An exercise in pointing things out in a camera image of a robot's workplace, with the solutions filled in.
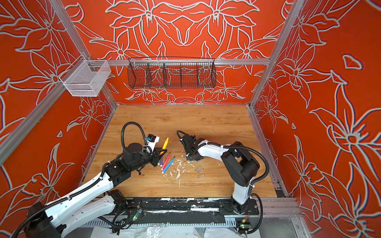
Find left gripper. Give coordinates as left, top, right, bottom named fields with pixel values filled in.
left=131, top=146, right=167, bottom=172

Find blue pen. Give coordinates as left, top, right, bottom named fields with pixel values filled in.
left=162, top=157, right=175, bottom=174

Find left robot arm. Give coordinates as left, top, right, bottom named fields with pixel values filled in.
left=12, top=122, right=167, bottom=238

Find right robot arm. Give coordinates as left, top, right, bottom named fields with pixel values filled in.
left=177, top=131, right=270, bottom=214

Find pink pen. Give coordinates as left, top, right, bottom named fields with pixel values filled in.
left=161, top=153, right=171, bottom=170

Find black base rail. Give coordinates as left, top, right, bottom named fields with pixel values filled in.
left=127, top=197, right=260, bottom=223

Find black wire basket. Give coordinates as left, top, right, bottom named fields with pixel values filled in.
left=127, top=57, right=217, bottom=89

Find white cable duct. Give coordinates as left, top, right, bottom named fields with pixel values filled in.
left=80, top=217, right=237, bottom=228

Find white wire basket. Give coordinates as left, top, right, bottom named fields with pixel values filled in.
left=59, top=60, right=111, bottom=97

